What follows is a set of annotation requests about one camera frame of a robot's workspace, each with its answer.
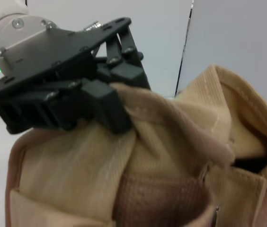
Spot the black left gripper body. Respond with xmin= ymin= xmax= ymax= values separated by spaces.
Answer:
xmin=0 ymin=17 xmax=133 ymax=99

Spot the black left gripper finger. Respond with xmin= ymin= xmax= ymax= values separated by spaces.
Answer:
xmin=98 ymin=25 xmax=152 ymax=90
xmin=0 ymin=79 xmax=132 ymax=134

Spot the khaki canvas food bag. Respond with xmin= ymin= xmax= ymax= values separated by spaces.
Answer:
xmin=4 ymin=63 xmax=267 ymax=227

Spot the left arm connector with cable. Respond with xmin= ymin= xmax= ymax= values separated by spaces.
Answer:
xmin=83 ymin=20 xmax=103 ymax=33

